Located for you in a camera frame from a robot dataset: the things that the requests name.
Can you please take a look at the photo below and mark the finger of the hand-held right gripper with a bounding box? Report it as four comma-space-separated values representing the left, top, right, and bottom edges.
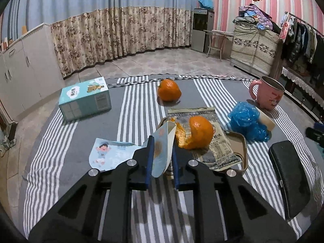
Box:
305, 123, 324, 144

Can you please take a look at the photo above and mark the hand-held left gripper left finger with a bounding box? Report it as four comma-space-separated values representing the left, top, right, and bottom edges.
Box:
28, 135, 155, 243

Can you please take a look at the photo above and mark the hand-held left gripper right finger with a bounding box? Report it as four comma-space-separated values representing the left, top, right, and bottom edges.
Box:
172, 145, 297, 243

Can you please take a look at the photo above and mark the white printed paper packet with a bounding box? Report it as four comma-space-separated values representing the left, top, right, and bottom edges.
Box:
88, 121, 177, 178

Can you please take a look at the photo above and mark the partly peeled orange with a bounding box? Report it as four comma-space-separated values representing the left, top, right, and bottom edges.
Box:
175, 116, 214, 150

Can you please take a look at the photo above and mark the large black zip case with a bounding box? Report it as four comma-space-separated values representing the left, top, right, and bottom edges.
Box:
268, 140, 311, 220

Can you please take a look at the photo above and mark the printed grey packet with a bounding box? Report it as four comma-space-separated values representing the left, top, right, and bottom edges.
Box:
167, 107, 242, 170

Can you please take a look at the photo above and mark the low shelf with lace cloth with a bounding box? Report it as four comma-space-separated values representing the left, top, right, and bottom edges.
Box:
281, 66, 324, 122

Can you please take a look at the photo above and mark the pink mug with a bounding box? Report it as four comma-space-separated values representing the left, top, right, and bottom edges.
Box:
249, 76, 285, 111

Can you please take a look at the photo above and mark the grey white striped tablecloth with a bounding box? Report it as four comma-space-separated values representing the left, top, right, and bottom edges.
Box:
19, 75, 324, 243

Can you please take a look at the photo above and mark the brown tray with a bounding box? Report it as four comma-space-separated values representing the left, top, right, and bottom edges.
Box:
158, 116, 247, 176

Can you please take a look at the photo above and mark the blue plastic bag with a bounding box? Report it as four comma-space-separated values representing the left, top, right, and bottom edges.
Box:
227, 102, 271, 142

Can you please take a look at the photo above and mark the whole orange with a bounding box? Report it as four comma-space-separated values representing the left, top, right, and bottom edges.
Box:
157, 79, 182, 102

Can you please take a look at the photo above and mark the row of hanging clothes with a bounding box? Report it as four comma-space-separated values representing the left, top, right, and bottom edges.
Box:
281, 18, 324, 74

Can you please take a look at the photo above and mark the light blue tissue box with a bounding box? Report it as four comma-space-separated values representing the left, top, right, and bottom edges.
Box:
59, 77, 112, 121

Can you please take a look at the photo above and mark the cloth covered cabinet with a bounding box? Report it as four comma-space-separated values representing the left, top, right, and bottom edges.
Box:
230, 21, 282, 76

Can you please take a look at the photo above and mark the pink hanging bag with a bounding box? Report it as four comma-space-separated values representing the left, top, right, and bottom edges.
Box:
279, 14, 291, 40

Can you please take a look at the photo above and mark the metal clothes rack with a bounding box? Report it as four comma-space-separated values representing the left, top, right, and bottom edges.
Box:
280, 11, 324, 81

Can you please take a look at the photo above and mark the pile of clothes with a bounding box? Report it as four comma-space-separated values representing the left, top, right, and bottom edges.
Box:
233, 4, 280, 32

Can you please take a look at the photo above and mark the blue and floral curtain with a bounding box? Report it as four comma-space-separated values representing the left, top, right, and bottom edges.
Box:
5, 0, 200, 78

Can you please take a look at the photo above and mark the grey water dispenser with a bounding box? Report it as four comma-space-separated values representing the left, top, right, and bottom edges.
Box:
191, 8, 215, 53

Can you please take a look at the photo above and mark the small folding table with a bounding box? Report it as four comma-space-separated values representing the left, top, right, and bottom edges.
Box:
204, 30, 234, 61

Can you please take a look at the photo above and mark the white low cabinet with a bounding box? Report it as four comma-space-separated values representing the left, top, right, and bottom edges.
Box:
0, 23, 66, 122

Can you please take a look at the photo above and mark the blue cloth bag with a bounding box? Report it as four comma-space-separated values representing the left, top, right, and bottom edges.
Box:
198, 0, 214, 10

